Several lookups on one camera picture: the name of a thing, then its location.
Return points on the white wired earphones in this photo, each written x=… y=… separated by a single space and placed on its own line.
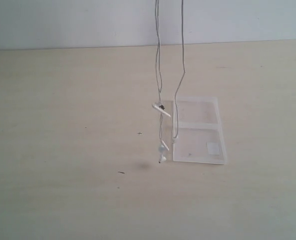
x=158 y=106

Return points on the clear plastic open case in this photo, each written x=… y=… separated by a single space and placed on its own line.
x=197 y=131

